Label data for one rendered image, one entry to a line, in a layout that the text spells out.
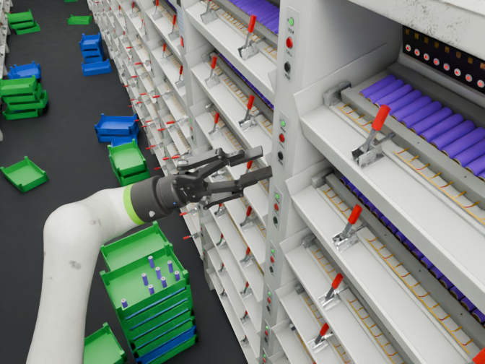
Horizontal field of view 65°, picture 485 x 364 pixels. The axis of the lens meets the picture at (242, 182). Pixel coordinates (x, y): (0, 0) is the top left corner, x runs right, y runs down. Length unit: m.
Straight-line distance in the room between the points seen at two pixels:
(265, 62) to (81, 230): 0.51
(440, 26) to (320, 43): 0.26
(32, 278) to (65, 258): 1.79
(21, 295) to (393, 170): 2.22
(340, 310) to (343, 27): 0.55
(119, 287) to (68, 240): 0.98
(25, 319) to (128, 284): 0.82
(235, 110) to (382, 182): 0.60
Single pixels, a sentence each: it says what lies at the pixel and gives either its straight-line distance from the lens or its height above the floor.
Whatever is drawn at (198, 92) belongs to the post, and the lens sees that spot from 1.42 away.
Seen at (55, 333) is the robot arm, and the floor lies 1.14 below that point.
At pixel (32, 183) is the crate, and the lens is 3.17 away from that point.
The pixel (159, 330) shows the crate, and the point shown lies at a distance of 1.82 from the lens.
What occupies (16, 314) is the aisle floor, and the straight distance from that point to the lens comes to 2.45.
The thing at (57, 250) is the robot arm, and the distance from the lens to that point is 0.78.
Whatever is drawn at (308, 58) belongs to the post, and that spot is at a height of 1.59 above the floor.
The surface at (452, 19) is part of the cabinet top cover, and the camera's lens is 0.44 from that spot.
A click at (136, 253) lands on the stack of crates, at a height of 0.32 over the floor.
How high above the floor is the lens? 1.84
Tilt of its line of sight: 40 degrees down
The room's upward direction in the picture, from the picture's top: straight up
